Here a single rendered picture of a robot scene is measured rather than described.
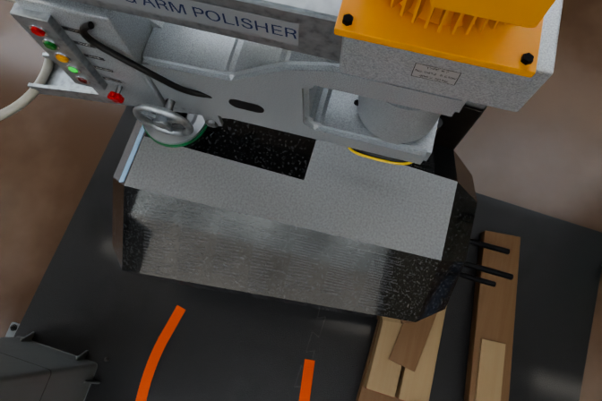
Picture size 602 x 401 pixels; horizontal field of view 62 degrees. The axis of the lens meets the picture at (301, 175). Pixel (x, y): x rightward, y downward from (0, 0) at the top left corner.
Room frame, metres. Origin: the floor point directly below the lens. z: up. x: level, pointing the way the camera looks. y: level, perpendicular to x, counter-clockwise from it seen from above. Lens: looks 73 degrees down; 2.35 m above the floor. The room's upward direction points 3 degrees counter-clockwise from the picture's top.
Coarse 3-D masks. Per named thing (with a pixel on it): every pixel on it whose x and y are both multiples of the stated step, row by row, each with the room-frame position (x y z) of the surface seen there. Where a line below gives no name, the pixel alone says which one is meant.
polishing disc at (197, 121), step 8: (152, 120) 0.68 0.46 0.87; (192, 120) 0.67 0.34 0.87; (200, 120) 0.67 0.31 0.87; (176, 128) 0.64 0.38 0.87; (184, 128) 0.64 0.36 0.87; (200, 128) 0.64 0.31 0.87; (152, 136) 0.62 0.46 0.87; (160, 136) 0.62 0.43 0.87; (168, 136) 0.62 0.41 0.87; (176, 136) 0.62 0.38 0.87; (184, 136) 0.61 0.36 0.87; (192, 136) 0.61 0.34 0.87; (168, 144) 0.59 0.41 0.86; (176, 144) 0.59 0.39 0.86
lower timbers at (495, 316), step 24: (480, 240) 0.36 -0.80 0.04; (504, 240) 0.35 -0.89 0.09; (480, 264) 0.25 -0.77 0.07; (504, 264) 0.24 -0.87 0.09; (480, 288) 0.14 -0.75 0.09; (504, 288) 0.14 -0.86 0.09; (480, 312) 0.04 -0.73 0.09; (504, 312) 0.04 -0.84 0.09; (480, 336) -0.05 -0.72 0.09; (504, 336) -0.06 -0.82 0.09; (504, 360) -0.15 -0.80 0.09; (360, 384) -0.22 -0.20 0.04; (504, 384) -0.25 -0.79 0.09
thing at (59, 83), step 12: (60, 72) 0.84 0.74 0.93; (36, 84) 0.78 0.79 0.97; (48, 84) 0.80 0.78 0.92; (60, 84) 0.79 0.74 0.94; (72, 84) 0.78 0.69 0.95; (60, 96) 0.75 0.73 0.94; (72, 96) 0.73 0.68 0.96; (84, 96) 0.71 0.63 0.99; (96, 96) 0.70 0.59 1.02; (180, 108) 0.61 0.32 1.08
